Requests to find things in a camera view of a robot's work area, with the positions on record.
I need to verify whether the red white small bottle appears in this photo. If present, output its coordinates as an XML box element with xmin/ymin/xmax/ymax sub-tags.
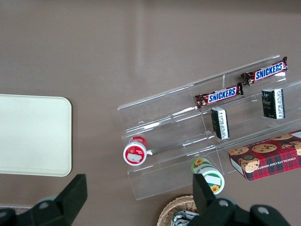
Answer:
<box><xmin>122</xmin><ymin>136</ymin><xmax>148</xmax><ymax>167</ymax></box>

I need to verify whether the green white sunflower bottle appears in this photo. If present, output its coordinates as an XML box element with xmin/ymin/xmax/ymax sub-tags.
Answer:
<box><xmin>190</xmin><ymin>158</ymin><xmax>225</xmax><ymax>195</ymax></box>

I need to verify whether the silver foil container stack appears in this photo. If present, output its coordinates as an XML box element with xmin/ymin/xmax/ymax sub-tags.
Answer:
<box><xmin>173</xmin><ymin>210</ymin><xmax>200</xmax><ymax>226</ymax></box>

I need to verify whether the light wicker basket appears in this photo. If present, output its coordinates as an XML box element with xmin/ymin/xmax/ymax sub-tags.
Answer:
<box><xmin>157</xmin><ymin>194</ymin><xmax>200</xmax><ymax>226</ymax></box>

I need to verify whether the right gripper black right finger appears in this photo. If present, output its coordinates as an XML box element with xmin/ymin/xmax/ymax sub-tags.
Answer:
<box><xmin>188</xmin><ymin>173</ymin><xmax>292</xmax><ymax>226</ymax></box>

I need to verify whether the cream rectangular plastic tray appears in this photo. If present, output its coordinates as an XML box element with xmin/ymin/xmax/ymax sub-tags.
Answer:
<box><xmin>0</xmin><ymin>94</ymin><xmax>72</xmax><ymax>177</ymax></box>

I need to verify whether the clear acrylic stepped display shelf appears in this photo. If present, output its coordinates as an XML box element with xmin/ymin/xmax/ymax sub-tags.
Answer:
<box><xmin>117</xmin><ymin>54</ymin><xmax>301</xmax><ymax>201</ymax></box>

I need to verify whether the small black white box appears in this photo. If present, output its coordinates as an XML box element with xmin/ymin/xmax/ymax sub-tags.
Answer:
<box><xmin>261</xmin><ymin>88</ymin><xmax>285</xmax><ymax>120</ymax></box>
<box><xmin>210</xmin><ymin>106</ymin><xmax>230</xmax><ymax>140</ymax></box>

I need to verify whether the red tartan cookie box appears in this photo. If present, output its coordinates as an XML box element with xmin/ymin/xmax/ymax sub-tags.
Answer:
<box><xmin>228</xmin><ymin>129</ymin><xmax>301</xmax><ymax>182</ymax></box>

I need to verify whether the Snickers chocolate bar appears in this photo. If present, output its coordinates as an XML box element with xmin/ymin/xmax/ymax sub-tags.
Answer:
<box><xmin>194</xmin><ymin>82</ymin><xmax>244</xmax><ymax>111</ymax></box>
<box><xmin>240</xmin><ymin>56</ymin><xmax>289</xmax><ymax>87</ymax></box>

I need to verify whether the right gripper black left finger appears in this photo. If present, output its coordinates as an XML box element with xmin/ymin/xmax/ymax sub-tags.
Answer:
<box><xmin>0</xmin><ymin>173</ymin><xmax>88</xmax><ymax>226</ymax></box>

